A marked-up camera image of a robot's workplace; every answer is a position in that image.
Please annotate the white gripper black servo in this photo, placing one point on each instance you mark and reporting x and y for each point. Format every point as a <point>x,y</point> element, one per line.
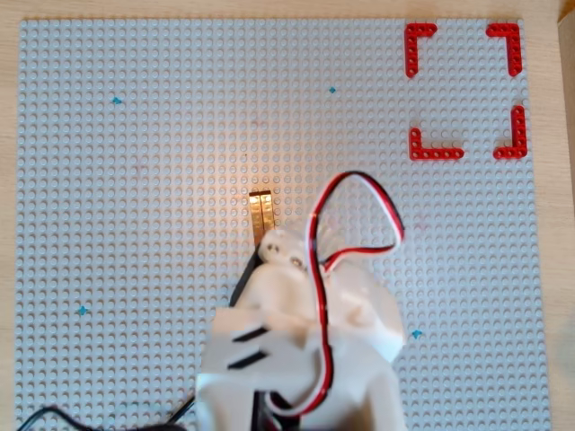
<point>275,265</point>

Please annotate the brown lego beam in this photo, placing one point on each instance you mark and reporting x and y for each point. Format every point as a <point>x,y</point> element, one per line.
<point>261,215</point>

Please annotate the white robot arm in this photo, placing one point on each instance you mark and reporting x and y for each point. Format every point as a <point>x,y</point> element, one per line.
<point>359,336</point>

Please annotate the grey lego baseplate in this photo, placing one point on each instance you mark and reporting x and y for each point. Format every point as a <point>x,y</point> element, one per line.
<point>135,157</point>

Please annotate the red L-shaped lego beam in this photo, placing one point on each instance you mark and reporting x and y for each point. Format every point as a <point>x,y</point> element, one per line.
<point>436,154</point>
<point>515,49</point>
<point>412,49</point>
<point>519,134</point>

